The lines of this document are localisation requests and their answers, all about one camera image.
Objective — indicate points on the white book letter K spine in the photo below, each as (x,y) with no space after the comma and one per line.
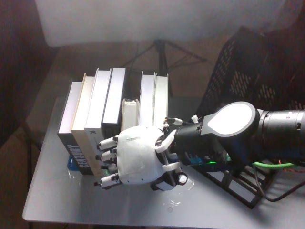
(96,102)

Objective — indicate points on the cream page book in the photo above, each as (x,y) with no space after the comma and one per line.
(83,107)

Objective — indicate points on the small cream book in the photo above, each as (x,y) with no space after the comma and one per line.
(129,114)

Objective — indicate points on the dark cover white page book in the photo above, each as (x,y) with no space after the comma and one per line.
(114,100)

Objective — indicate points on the black tripod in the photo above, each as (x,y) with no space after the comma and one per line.
(162,55)

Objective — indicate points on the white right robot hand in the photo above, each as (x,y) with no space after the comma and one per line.
(138,155)

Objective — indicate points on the black cover book white lettering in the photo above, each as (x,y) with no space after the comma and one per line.
(70,107)

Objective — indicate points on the black plastic file rack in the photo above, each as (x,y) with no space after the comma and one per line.
(238,71)

